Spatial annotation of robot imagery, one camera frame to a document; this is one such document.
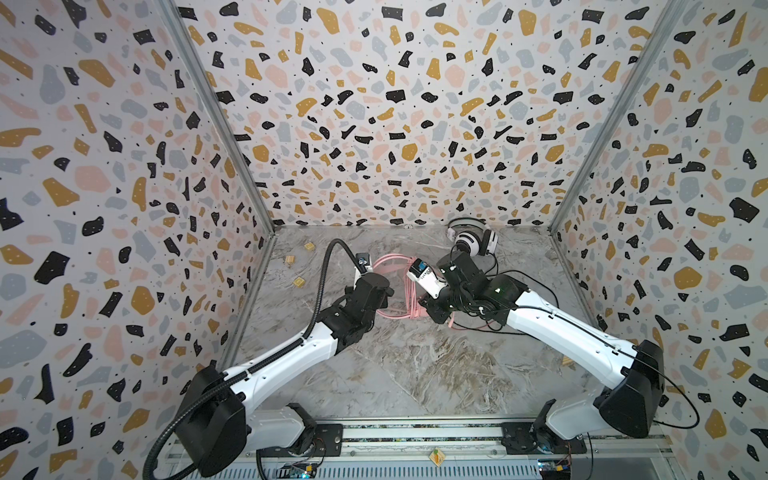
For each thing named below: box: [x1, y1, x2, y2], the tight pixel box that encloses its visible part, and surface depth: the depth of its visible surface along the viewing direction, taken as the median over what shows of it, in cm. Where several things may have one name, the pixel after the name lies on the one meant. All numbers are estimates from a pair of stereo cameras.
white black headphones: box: [447, 217, 499, 257], surface depth 110 cm
